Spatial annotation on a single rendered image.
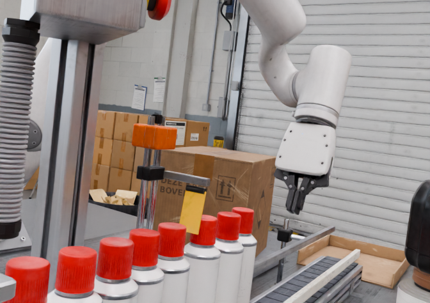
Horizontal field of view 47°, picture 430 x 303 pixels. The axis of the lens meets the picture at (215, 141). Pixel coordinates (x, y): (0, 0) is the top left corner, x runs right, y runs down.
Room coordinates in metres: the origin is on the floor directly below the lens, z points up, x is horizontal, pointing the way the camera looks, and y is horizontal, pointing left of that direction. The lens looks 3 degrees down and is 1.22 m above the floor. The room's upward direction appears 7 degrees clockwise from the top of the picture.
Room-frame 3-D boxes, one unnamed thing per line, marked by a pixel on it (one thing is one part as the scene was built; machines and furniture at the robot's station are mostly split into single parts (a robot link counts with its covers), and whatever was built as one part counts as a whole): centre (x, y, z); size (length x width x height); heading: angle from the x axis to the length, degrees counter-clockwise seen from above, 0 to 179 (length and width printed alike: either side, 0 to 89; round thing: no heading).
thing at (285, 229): (1.16, -0.21, 0.91); 0.07 x 0.03 x 0.16; 61
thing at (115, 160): (4.90, 0.51, 0.57); 1.20 x 0.85 x 1.14; 147
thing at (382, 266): (1.45, -0.45, 0.85); 0.30 x 0.26 x 0.04; 151
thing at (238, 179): (1.34, -0.03, 0.99); 0.30 x 0.24 x 0.27; 162
